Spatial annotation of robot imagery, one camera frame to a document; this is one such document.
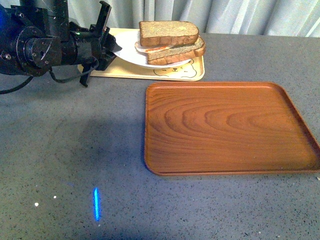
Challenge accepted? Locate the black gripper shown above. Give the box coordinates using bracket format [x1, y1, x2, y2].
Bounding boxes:
[69, 0, 116, 87]

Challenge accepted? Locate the white round plate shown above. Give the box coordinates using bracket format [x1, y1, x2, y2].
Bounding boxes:
[113, 28, 191, 69]

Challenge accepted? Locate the bread slice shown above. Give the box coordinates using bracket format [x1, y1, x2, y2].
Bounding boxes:
[147, 36, 206, 66]
[139, 20, 199, 47]

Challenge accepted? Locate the yellow bear tray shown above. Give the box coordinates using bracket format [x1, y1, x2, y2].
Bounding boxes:
[77, 27, 206, 82]

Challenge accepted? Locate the fried egg toy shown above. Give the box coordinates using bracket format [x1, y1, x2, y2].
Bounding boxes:
[134, 41, 175, 54]

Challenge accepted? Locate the brown wooden tray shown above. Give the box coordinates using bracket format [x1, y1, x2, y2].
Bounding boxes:
[144, 82, 320, 176]

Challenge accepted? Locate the black cable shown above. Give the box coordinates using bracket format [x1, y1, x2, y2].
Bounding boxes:
[0, 56, 100, 95]

